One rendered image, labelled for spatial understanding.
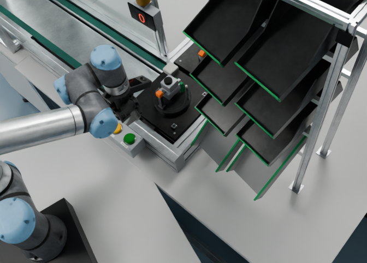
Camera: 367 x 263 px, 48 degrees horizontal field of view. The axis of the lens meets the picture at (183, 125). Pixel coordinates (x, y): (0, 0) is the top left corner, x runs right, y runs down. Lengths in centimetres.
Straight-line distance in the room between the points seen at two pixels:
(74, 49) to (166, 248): 94
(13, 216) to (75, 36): 93
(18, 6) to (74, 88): 112
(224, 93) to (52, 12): 120
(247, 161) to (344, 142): 42
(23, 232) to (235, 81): 71
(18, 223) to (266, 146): 72
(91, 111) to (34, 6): 117
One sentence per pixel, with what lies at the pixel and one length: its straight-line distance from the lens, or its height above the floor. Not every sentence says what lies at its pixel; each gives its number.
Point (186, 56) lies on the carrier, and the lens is 165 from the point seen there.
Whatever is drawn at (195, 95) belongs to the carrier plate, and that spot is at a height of 97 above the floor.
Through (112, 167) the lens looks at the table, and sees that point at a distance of 157.
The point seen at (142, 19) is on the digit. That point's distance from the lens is 150.
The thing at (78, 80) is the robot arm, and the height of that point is 139.
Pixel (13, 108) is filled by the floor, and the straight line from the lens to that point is 304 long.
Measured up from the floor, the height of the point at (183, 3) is 86.
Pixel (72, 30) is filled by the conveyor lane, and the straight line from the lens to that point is 196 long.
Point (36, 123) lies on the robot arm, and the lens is 100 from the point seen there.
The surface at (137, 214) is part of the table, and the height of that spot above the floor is 86.
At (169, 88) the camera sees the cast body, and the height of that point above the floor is 108.
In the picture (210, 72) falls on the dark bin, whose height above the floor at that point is 137.
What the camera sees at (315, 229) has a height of 86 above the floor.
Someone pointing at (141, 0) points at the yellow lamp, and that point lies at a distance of 143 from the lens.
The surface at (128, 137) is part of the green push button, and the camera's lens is 148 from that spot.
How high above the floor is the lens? 223
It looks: 59 degrees down
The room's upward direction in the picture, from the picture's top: 12 degrees counter-clockwise
